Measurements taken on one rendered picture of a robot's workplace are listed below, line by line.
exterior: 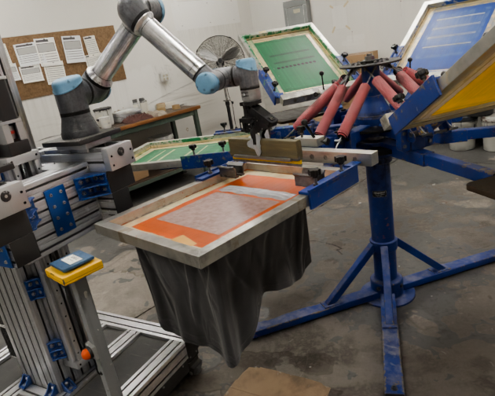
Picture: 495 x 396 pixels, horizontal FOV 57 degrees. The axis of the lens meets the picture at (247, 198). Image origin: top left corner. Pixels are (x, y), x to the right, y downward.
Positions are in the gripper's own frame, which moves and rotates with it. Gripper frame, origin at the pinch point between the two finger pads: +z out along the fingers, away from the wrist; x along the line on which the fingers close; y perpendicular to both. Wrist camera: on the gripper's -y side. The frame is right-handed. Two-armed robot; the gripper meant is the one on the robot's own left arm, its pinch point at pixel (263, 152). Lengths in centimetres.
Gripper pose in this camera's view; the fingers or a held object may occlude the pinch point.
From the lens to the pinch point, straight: 179.4
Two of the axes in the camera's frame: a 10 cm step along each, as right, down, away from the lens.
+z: 1.6, 9.3, 3.2
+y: -7.1, -1.1, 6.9
